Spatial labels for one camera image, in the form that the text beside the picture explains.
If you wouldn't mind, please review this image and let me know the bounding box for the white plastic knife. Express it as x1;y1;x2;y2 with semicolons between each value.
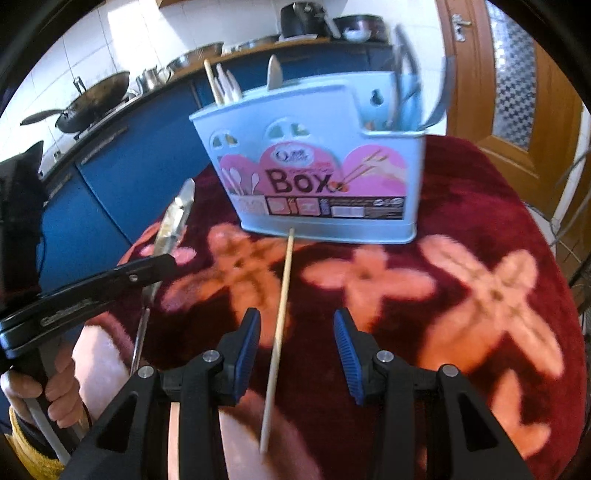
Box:
266;54;284;90

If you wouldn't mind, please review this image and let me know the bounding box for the steel mixing bowl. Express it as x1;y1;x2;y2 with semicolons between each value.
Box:
166;41;225;70

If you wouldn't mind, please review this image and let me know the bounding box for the red floral printed blanket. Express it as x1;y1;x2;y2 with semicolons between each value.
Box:
74;134;587;480

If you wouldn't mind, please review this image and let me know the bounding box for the white plastic fork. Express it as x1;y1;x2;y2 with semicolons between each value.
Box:
216;64;243;103

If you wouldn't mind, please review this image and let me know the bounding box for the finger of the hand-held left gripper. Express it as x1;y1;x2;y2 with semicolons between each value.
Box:
39;253;178;319

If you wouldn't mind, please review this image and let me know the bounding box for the blue kitchen cabinet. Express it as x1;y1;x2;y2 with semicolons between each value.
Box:
37;44;398;259

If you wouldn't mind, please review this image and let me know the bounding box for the metal table knife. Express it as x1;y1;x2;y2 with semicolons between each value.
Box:
130;178;197;376

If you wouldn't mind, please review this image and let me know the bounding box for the light blue utensil holder box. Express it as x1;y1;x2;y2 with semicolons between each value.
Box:
188;76;428;245

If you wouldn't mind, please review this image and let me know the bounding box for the wooden door with patterned glass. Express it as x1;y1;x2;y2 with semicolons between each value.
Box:
436;0;589;217

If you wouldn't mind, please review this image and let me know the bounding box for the wooden chopstick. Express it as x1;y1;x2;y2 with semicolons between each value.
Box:
204;59;225;106
259;227;296;455

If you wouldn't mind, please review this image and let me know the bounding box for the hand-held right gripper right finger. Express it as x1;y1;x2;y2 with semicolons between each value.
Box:
333;308;534;480

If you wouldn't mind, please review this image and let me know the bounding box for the person's left hand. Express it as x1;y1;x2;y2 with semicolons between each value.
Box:
0;355;86;428

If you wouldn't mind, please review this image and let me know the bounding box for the black cooking pot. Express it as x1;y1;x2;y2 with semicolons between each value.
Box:
279;0;333;40

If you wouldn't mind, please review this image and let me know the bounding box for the wire rack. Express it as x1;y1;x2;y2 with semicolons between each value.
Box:
549;152;591;324

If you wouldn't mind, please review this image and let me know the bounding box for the dark frying pan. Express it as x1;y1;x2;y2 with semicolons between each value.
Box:
332;14;386;43

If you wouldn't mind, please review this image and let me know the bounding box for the black wok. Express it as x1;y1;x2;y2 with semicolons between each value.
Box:
19;71;132;134

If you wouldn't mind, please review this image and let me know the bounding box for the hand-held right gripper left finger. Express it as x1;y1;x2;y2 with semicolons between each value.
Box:
60;307;262;480

